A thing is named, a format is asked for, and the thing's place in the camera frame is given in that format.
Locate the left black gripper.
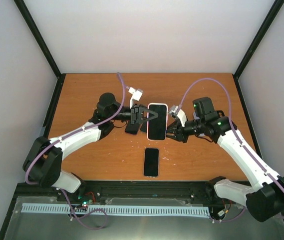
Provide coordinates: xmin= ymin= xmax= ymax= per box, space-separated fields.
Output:
xmin=110 ymin=104 xmax=160 ymax=127

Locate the black phone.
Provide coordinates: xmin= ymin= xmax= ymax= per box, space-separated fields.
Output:
xmin=143 ymin=148 xmax=159 ymax=178
xmin=140 ymin=122 xmax=147 ymax=133

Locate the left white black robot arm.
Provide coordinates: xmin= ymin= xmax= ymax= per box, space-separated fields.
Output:
xmin=22 ymin=92 xmax=159 ymax=202

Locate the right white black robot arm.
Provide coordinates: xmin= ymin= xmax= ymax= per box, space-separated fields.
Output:
xmin=166 ymin=97 xmax=284 ymax=222

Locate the phone with maroon edge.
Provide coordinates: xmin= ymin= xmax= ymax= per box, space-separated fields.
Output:
xmin=125 ymin=123 xmax=140 ymax=136

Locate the empty black phone case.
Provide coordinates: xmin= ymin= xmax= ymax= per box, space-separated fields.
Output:
xmin=218 ymin=110 xmax=225 ymax=117

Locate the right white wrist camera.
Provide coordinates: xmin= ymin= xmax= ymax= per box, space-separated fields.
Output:
xmin=168 ymin=105 xmax=187 ymax=127

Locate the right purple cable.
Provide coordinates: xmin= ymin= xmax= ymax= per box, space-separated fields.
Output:
xmin=179 ymin=77 xmax=284 ymax=224

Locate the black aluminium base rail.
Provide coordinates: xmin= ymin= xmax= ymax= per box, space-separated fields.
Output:
xmin=16 ymin=180 xmax=281 ymax=207

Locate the light blue slotted cable duct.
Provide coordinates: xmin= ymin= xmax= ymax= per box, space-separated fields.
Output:
xmin=21 ymin=203 xmax=210 ymax=218

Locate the left black frame post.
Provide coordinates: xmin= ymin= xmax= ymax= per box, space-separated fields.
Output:
xmin=13 ymin=0 xmax=66 ymax=81

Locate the black frame post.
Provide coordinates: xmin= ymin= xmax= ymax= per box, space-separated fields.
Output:
xmin=233 ymin=0 xmax=284 ymax=80
xmin=13 ymin=0 xmax=66 ymax=81

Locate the right black frame post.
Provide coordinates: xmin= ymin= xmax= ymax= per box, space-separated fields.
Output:
xmin=233 ymin=0 xmax=284 ymax=80

